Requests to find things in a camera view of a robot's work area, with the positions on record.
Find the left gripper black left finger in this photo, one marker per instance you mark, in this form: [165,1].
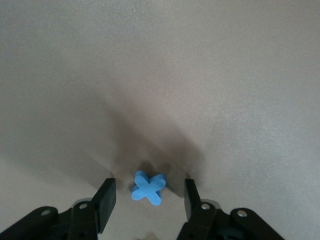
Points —
[105,202]

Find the large table cover mat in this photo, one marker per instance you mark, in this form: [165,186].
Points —
[160,75]

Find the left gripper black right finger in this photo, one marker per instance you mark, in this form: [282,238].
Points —
[193,207]

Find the blue foam letter x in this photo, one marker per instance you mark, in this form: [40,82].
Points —
[148,190]

